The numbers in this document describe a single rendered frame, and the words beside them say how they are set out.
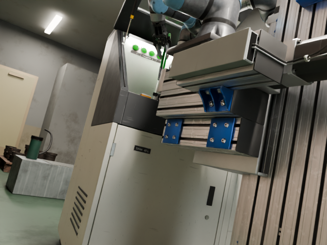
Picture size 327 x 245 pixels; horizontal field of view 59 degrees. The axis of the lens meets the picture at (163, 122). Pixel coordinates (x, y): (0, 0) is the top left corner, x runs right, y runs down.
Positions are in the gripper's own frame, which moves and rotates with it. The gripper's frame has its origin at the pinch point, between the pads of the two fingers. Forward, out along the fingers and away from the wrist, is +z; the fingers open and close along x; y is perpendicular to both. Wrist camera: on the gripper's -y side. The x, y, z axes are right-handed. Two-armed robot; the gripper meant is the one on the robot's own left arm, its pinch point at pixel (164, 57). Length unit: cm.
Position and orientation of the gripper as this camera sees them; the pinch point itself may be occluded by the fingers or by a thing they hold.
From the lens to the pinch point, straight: 163.3
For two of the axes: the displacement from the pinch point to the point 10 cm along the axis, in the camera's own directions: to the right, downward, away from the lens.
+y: -1.4, 5.4, -8.3
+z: 1.4, 8.4, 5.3
